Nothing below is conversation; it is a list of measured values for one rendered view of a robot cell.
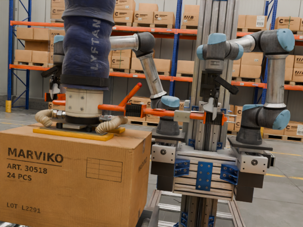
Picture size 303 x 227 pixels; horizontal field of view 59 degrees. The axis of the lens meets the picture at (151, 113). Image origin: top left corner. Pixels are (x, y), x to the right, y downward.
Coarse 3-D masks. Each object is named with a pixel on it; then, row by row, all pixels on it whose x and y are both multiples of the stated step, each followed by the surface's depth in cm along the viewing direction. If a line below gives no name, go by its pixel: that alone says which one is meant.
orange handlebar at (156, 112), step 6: (54, 102) 127; (60, 102) 126; (102, 108) 123; (108, 108) 122; (114, 108) 122; (120, 108) 121; (156, 108) 121; (156, 114) 119; (162, 114) 118; (168, 114) 118; (192, 114) 116; (198, 114) 116
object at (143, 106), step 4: (124, 104) 120; (128, 104) 119; (132, 104) 127; (136, 104) 127; (140, 104) 127; (144, 104) 122; (124, 108) 120; (128, 108) 119; (132, 108) 118; (136, 108) 118; (140, 108) 118; (144, 108) 122; (124, 112) 120; (128, 112) 119; (132, 112) 119; (136, 112) 119; (140, 112) 119; (124, 116) 120; (132, 116) 119; (136, 116) 118; (144, 116) 124
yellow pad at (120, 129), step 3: (63, 123) 136; (93, 126) 134; (93, 129) 133; (114, 129) 131; (117, 129) 132; (120, 129) 133; (123, 129) 136; (111, 132) 131; (114, 132) 131; (117, 132) 130; (120, 132) 132
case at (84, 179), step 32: (32, 128) 126; (0, 160) 115; (32, 160) 112; (64, 160) 110; (96, 160) 107; (128, 160) 105; (0, 192) 117; (32, 192) 114; (64, 192) 111; (96, 192) 109; (128, 192) 106; (32, 224) 115; (64, 224) 113; (96, 224) 110; (128, 224) 108
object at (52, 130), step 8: (40, 128) 118; (48, 128) 118; (56, 128) 119; (64, 128) 120; (72, 128) 122; (88, 128) 116; (72, 136) 114; (80, 136) 114; (88, 136) 113; (96, 136) 112; (104, 136) 112; (112, 136) 119
